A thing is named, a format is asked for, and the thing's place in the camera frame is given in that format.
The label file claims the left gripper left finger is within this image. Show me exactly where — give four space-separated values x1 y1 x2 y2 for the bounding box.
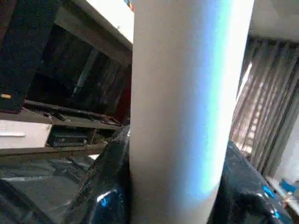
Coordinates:
61 125 134 224

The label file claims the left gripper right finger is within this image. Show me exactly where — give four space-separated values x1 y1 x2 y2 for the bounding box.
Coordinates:
208 140 294 224

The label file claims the white plastic table leg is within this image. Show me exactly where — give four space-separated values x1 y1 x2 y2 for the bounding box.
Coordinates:
128 0 256 224

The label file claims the grey window curtain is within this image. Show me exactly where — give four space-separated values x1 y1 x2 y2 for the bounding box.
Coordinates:
230 37 299 175

